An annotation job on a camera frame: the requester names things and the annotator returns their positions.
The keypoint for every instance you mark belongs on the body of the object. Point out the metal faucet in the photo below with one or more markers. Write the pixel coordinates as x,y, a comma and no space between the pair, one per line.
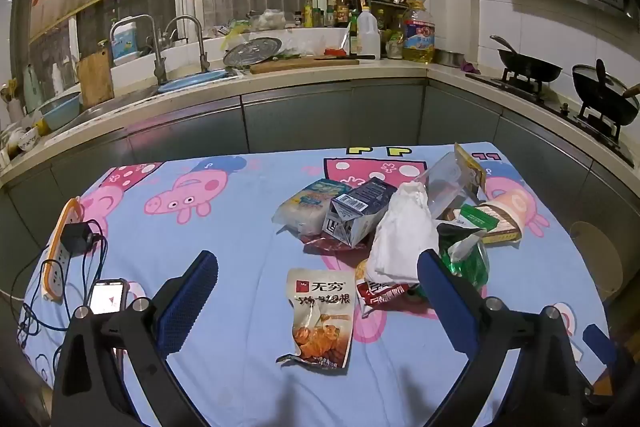
159,67
202,52

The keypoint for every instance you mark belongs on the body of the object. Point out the black frying pan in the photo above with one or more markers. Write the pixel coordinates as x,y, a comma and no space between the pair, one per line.
530,67

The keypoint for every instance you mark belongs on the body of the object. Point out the clear plastic bottle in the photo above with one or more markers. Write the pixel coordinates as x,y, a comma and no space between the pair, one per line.
445,179

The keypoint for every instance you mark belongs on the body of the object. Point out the round metal lid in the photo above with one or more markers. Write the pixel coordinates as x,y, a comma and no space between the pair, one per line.
252,51

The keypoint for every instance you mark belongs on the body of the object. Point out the metal bowl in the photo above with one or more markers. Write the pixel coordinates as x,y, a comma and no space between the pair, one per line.
450,57

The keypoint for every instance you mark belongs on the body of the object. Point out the dark red wrapper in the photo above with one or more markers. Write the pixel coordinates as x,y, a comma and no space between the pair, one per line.
330,247

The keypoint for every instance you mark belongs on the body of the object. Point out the black wok with glass lid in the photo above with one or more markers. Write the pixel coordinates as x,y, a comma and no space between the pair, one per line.
600,99

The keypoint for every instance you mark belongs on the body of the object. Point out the blue grey milk carton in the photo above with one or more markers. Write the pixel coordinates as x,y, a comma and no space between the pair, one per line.
355,212

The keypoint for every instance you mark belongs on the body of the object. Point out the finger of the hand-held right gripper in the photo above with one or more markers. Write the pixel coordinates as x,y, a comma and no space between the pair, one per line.
597,342

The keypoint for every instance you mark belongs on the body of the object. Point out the upright wooden cutting board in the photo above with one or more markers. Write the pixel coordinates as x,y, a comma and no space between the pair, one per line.
95,77

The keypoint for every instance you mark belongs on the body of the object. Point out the green packet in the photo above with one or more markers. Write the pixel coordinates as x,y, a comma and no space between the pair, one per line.
477,217

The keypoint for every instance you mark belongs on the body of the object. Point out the row of condiment bottles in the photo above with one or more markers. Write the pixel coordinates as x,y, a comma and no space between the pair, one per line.
325,12

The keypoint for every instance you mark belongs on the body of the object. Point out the gas stove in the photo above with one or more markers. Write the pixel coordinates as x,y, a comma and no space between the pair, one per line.
550,102

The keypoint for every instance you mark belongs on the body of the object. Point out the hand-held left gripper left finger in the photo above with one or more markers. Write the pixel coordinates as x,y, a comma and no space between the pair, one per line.
190,302

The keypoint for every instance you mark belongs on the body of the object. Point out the white plastic bag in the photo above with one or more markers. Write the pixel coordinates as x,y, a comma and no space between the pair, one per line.
405,232

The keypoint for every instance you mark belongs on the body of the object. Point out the white plastic jug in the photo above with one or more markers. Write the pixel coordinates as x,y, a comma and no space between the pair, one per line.
368,32

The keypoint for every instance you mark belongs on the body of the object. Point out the white blue tub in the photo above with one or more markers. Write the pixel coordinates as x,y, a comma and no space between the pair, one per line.
124,39

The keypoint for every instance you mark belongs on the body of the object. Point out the light blue plastic basin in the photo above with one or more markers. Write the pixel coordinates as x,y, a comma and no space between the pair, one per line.
60,109

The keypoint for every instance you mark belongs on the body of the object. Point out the flat wooden cutting board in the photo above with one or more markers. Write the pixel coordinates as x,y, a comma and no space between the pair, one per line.
305,66

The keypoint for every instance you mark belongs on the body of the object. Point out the smartphone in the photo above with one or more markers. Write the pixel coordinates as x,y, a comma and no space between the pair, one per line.
107,298

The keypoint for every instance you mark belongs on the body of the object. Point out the cartoon pig printed tablecloth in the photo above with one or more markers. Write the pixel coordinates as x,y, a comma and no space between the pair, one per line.
240,217

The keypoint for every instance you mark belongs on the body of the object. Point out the black charger adapter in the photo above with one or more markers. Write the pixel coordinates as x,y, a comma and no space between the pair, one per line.
77,237

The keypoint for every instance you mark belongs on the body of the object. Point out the green crinkled plastic wrapper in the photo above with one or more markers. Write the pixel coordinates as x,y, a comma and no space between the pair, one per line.
465,262

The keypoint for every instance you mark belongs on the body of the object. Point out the orange white power strip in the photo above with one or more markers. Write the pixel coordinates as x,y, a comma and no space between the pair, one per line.
52,279

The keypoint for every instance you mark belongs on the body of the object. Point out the clear noodle packet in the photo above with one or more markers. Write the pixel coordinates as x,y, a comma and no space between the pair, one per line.
307,207

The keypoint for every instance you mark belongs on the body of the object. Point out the yellow packet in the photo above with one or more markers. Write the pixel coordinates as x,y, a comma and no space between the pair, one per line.
467,162

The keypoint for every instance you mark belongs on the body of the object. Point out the cooking oil bottle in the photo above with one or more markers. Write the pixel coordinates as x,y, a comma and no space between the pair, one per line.
419,34

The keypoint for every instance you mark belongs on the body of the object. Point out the purple cloth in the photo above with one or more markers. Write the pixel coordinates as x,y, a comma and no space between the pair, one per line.
470,68

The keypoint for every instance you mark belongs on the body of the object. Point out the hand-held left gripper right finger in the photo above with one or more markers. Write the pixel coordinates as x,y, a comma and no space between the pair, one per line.
447,302

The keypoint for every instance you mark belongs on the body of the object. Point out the brown snack packet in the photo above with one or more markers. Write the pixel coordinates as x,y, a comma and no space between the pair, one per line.
320,322

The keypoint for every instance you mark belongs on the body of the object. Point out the red white packet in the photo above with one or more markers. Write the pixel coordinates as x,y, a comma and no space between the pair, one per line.
382,292

